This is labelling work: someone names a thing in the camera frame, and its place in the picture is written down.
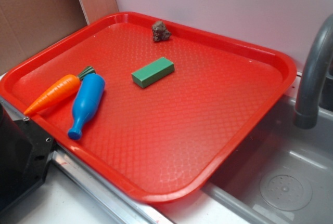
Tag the orange toy carrot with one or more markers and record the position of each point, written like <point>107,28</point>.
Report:
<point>58,91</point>

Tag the brown cardboard panel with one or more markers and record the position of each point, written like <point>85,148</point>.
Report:
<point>29,26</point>

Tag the green rectangular block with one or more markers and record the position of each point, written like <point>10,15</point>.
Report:
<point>153,72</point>

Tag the red plastic tray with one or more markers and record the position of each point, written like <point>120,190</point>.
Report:
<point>159,143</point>

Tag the brown rock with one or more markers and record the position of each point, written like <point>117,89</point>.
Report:
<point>160,32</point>

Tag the blue toy bottle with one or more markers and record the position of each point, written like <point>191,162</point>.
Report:
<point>86,103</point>

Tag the grey toy faucet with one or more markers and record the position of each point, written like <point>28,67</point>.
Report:
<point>315,89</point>

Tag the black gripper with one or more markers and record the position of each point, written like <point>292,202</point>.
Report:
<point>26,150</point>

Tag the grey toy sink basin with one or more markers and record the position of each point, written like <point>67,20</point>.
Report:
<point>279,173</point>

